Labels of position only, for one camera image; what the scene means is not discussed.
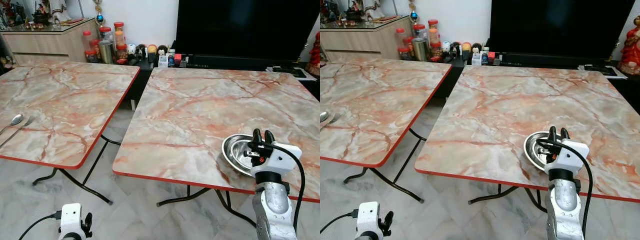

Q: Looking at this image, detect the light wooden sideboard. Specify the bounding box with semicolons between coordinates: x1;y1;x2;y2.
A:
0;19;99;66
320;16;415;62

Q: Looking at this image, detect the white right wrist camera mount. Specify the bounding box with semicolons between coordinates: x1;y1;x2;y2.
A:
250;143;303;176
545;140;591;174

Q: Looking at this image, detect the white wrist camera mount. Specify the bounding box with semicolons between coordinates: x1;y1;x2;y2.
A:
250;143;303;176
356;201;382;239
545;140;591;174
59;203;84;240

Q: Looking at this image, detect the red robed statue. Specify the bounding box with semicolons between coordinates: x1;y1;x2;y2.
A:
306;31;321;77
617;15;640;76

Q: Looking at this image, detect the white statue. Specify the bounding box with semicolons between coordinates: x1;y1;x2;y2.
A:
362;0;386;21
47;0;72;23

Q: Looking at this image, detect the black flat screen TV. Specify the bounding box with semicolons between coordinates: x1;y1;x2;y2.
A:
175;0;321;59
489;0;636;56

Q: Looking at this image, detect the black remote control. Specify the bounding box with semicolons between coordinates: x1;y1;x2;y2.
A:
584;65;618;77
272;66;307;78

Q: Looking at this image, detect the marble top folding table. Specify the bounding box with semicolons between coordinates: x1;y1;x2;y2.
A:
320;56;453;204
112;66;321;229
0;60;141;205
414;64;640;213

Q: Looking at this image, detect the dark ornament figurine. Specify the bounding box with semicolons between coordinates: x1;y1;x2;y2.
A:
31;5;51;27
345;2;363;23

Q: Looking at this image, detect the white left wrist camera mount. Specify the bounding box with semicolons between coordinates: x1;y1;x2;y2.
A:
356;201;382;239
59;203;84;240

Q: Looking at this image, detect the stainless steel bowl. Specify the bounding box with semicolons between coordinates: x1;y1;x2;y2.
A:
523;131;556;173
221;133;262;176

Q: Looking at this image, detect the tall red lid jar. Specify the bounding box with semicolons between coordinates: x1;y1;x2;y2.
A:
113;21;125;47
428;19;440;45

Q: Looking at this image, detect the white paper sheet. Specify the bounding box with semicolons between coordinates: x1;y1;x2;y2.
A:
265;65;317;82
578;64;628;80

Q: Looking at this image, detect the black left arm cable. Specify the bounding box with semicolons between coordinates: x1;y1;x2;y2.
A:
19;212;62;240
320;211;360;234

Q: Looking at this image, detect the stainless steel tumbler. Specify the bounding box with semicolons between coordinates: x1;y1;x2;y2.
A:
98;40;115;65
412;37;429;62

